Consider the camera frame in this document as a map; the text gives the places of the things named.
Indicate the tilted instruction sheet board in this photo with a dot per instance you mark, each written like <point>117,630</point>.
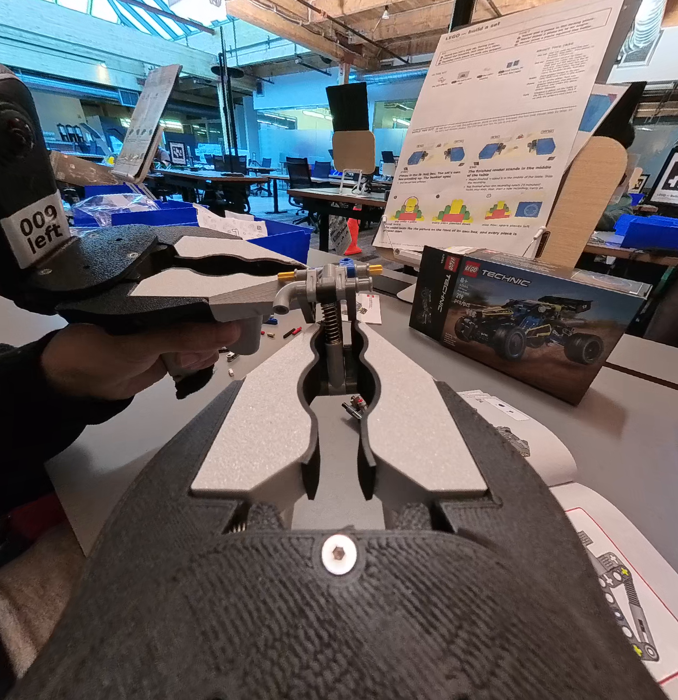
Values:
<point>147,126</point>

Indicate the black and white tag sign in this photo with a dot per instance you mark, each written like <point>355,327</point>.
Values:
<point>675,178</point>

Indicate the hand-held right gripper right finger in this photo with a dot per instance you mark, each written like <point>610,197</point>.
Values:
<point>426,432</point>

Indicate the cardboard sheet stand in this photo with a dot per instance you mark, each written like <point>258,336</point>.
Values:
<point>585,208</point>

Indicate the lego instruction booklet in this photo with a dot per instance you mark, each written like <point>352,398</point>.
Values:
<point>618,547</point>

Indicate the red lego pin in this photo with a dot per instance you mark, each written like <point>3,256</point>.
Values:
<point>292,331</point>

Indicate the black office chair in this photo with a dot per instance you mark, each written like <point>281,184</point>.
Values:
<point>302,186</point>

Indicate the orange cone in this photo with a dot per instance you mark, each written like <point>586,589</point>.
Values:
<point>353,238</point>

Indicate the printed instruction sheet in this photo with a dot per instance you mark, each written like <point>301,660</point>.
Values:
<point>481,109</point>

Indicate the cardboard panel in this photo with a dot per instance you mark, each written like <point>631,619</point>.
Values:
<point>354,152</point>

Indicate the clear plastic bag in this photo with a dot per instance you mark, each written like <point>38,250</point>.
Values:
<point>112,205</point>

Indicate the small white leaflet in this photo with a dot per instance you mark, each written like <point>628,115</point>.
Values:
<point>372,311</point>

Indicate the person's left forearm black sleeve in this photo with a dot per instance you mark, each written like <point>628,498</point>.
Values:
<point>22,410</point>

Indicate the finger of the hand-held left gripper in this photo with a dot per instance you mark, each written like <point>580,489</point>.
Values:
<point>224,250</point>
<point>208,287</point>

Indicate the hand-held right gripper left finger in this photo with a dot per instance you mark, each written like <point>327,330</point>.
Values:
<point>262,432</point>

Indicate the grey lego assembly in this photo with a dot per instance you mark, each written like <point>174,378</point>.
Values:
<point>322,284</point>

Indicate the black panel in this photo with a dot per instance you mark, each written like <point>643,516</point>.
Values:
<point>347,106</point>

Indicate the lego set box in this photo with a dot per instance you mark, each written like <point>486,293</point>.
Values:
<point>525,328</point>

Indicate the small dark lego piece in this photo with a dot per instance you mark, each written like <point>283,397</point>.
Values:
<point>354,407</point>

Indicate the person's left hand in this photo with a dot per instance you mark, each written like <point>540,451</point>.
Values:
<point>115,361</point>

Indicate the blue plastic bin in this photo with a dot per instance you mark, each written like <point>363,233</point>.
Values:
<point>284,243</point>
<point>169,216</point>
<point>653,232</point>

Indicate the person's lap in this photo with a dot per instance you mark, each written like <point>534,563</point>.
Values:
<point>22,601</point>

